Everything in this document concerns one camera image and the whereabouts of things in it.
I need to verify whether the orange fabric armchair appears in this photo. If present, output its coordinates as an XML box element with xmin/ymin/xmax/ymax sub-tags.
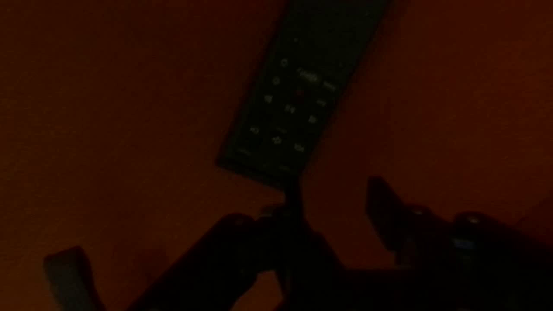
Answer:
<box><xmin>0</xmin><ymin>0</ymin><xmax>553</xmax><ymax>311</ymax></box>

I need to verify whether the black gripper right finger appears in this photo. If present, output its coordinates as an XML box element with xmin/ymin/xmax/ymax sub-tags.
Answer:
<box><xmin>365</xmin><ymin>175</ymin><xmax>553</xmax><ymax>311</ymax></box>

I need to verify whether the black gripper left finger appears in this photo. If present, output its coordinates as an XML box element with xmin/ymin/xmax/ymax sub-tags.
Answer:
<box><xmin>128</xmin><ymin>181</ymin><xmax>344</xmax><ymax>311</ymax></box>

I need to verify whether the black tv remote control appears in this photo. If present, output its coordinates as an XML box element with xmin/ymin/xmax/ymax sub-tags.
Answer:
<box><xmin>218</xmin><ymin>0</ymin><xmax>392</xmax><ymax>188</ymax></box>

